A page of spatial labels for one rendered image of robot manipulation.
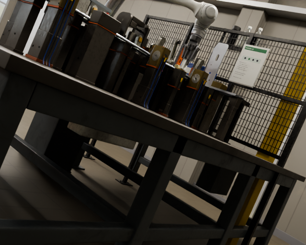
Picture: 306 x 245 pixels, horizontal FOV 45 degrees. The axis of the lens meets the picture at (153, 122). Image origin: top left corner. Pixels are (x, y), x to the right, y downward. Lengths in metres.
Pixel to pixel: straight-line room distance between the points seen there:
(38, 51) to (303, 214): 3.30
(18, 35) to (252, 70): 1.74
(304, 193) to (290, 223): 0.34
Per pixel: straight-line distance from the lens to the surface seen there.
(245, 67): 2.93
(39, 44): 1.65
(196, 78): 2.30
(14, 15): 2.00
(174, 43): 2.62
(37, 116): 2.95
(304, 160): 4.29
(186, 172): 4.66
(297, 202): 4.26
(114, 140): 1.65
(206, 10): 2.34
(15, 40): 1.81
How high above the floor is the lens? 0.71
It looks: 2 degrees down
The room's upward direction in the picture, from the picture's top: 24 degrees clockwise
